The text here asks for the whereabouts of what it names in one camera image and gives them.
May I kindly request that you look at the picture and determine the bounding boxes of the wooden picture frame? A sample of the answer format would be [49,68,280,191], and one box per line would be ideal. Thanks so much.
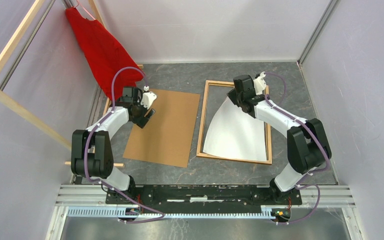
[196,80,272,165]

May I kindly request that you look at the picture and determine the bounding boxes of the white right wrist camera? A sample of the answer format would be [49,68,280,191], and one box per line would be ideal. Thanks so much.
[253,71,267,95]

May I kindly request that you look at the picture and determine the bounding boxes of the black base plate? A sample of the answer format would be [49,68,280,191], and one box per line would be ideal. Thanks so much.
[105,184,303,215]

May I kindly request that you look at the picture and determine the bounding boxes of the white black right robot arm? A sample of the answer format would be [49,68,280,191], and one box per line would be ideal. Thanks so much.
[227,72,332,204]

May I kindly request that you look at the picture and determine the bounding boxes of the red cloth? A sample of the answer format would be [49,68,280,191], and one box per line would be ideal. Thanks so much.
[65,7,143,100]

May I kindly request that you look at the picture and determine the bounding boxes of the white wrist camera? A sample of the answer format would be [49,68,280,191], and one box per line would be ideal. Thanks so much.
[140,85,158,110]
[253,71,267,95]

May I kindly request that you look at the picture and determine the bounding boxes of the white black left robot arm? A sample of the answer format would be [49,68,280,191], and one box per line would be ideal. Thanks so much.
[70,86,158,204]

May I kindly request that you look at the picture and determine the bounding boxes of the wooden rack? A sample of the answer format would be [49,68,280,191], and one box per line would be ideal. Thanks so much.
[0,0,145,168]

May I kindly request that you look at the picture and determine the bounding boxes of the plant photo print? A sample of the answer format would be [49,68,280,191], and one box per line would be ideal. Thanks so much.
[202,98,269,163]

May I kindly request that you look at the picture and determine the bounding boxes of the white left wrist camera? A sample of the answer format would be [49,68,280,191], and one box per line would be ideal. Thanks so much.
[140,85,158,110]

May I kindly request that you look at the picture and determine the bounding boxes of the brown backing board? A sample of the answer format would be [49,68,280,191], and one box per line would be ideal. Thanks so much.
[123,89,201,168]

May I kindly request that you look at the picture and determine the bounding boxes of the aluminium rail frame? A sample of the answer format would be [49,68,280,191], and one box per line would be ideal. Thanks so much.
[45,184,365,240]

